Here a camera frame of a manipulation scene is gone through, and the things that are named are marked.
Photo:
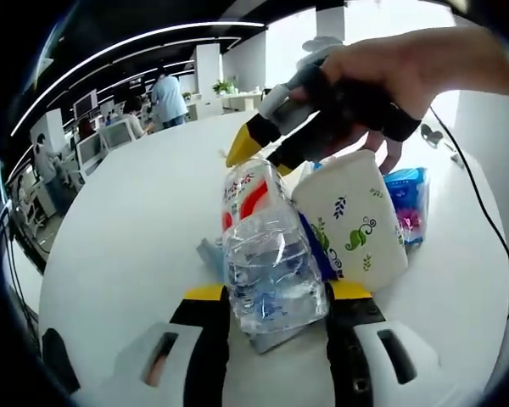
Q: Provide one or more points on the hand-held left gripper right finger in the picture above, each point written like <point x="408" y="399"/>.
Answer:
<point x="343" y="339"/>

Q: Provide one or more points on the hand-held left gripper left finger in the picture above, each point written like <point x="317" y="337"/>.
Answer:
<point x="208" y="339"/>

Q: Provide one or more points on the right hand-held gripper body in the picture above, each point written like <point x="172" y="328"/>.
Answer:
<point x="318" y="53"/>

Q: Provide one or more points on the blue pad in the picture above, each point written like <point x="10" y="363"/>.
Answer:
<point x="275" y="339"/>

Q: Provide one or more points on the paper cup with green print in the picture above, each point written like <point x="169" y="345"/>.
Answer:
<point x="352" y="220"/>

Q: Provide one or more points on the clear plastic water bottle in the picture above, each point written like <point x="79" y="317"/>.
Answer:
<point x="271" y="271"/>

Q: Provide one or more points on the blue tissue packet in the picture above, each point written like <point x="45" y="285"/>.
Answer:
<point x="409" y="207"/>

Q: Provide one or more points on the person's right hand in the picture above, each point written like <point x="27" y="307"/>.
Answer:
<point x="407" y="68"/>

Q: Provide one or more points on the white counter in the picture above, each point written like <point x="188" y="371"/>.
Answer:
<point x="237" y="102"/>

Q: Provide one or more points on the potted green plant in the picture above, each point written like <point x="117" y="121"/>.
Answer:
<point x="222" y="87"/>

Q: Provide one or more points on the ceiling light strip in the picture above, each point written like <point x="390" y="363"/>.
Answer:
<point x="237" y="24"/>

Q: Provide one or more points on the small black gadget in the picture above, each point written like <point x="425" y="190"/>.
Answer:
<point x="432" y="135"/>

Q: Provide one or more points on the white office chair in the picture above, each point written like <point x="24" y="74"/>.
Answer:
<point x="118" y="133"/>
<point x="90" y="152"/>

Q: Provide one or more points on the black cylinder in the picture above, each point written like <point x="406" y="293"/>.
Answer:
<point x="59" y="360"/>

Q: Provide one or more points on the small grey gadget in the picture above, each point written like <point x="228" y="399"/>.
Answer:
<point x="457" y="159"/>

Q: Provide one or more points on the wall monitor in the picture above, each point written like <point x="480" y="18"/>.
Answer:
<point x="86" y="104"/>

